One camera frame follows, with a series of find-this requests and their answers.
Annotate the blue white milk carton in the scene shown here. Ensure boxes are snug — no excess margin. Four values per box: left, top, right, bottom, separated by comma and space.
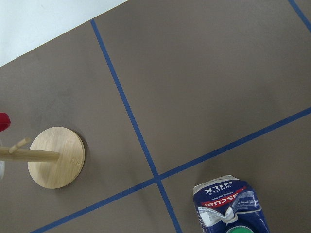
193, 175, 270, 233

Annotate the red cup on stand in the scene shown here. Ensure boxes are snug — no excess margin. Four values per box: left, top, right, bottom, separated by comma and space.
0, 113, 11, 132

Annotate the wooden mug tree stand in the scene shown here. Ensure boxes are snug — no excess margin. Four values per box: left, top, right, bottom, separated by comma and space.
0, 127, 85, 189

